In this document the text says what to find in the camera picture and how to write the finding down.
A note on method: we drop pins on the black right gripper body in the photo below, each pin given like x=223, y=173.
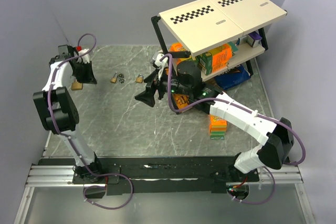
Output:
x=161, y=85

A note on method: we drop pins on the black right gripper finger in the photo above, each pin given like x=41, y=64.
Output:
x=151, y=77
x=147, y=96

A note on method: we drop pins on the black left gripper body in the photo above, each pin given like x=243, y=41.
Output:
x=80, y=72

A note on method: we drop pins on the medium brass padlock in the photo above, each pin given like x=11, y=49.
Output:
x=139, y=78

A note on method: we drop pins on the large brass padlock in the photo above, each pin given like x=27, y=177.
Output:
x=75, y=86

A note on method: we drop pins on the small brass padlock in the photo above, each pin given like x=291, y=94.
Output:
x=114, y=78

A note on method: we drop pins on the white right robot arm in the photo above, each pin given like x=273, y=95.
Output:
x=275, y=137

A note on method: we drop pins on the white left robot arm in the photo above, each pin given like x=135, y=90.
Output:
x=58, y=112

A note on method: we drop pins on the orange chip bag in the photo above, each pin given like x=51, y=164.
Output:
x=177, y=47

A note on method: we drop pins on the green box right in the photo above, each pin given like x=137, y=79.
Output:
x=205, y=63

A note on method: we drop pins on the brown snack bag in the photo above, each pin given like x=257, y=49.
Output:
x=213, y=82

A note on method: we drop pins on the orange box on shelf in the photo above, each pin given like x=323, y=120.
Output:
x=221, y=54

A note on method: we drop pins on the Sponge Daddy sponge pack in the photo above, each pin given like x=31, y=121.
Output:
x=217, y=127

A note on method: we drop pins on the blue snack bag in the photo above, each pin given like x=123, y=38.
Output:
x=232, y=77

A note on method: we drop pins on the cream folding shelf rack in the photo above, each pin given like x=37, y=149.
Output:
x=202, y=25

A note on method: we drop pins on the purple white small box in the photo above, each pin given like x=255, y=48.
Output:
x=253, y=39

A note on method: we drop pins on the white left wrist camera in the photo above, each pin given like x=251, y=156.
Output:
x=84, y=56

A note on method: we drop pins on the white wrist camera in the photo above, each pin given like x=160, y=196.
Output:
x=84, y=56
x=159, y=61

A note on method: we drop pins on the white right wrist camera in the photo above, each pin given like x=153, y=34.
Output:
x=159, y=61

